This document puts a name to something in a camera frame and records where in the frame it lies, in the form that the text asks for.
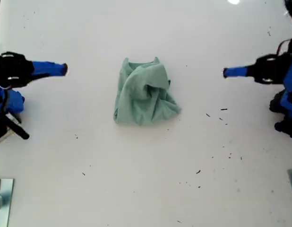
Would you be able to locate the green t-shirt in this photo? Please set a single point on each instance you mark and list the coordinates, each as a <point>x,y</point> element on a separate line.
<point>143,104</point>

